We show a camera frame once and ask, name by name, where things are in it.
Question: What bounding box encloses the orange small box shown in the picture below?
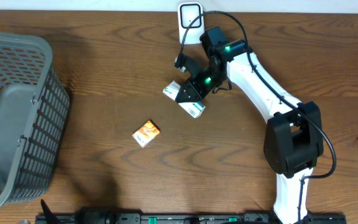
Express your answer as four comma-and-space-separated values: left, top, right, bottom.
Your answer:
132, 120, 160, 148

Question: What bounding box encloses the white barcode scanner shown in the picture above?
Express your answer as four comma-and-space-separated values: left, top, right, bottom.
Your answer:
178, 2, 204, 45

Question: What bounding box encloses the white blue toothpaste box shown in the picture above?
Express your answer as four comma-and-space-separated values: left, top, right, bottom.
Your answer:
163, 81, 205, 118

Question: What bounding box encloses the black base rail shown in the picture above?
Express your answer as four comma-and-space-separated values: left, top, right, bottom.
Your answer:
35, 207, 348, 224

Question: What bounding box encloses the grey plastic basket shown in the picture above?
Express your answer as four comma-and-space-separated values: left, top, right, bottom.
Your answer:
0, 32, 70, 207

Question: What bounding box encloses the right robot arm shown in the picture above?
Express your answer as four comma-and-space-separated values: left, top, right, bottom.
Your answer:
174, 27, 325, 223

